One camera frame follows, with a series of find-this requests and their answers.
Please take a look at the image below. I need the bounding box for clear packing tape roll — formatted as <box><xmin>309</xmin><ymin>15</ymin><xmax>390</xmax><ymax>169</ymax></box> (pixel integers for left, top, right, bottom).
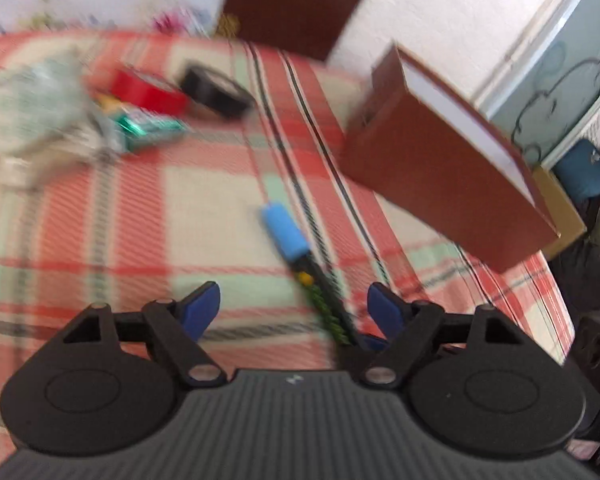
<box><xmin>0</xmin><ymin>49</ymin><xmax>124</xmax><ymax>190</ymax></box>

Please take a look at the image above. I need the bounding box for green snack packet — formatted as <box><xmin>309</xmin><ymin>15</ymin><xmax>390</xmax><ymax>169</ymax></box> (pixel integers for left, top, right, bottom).
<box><xmin>95</xmin><ymin>93</ymin><xmax>189</xmax><ymax>155</ymax></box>

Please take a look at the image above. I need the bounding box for red electrical tape roll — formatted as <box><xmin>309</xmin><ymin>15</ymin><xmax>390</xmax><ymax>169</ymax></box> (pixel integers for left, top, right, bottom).
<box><xmin>110</xmin><ymin>66</ymin><xmax>189</xmax><ymax>117</ymax></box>

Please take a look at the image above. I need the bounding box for tan cardboard carton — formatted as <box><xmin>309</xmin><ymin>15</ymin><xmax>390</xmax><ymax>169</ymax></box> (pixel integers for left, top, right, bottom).
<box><xmin>532</xmin><ymin>167</ymin><xmax>586</xmax><ymax>261</ymax></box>

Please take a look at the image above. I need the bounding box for blue handled tool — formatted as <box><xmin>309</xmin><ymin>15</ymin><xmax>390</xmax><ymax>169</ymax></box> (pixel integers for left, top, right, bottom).
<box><xmin>261</xmin><ymin>203</ymin><xmax>362</xmax><ymax>347</ymax></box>

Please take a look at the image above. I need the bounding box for brown cardboard storage box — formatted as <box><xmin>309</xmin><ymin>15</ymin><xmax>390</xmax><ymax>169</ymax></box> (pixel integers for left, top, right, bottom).
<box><xmin>339</xmin><ymin>44</ymin><xmax>559</xmax><ymax>272</ymax></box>

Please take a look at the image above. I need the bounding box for black electrical tape roll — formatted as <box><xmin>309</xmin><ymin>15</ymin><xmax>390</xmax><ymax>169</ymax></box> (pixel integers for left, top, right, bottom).
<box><xmin>178</xmin><ymin>64</ymin><xmax>254</xmax><ymax>120</ymax></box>

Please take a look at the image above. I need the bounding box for red plaid bed blanket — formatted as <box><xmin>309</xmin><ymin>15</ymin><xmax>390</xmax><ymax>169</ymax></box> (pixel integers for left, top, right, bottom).
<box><xmin>0</xmin><ymin>30</ymin><xmax>573</xmax><ymax>463</ymax></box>

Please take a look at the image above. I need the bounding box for light blue painted door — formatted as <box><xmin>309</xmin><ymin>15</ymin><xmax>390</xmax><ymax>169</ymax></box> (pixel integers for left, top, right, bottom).
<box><xmin>475</xmin><ymin>0</ymin><xmax>600</xmax><ymax>166</ymax></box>

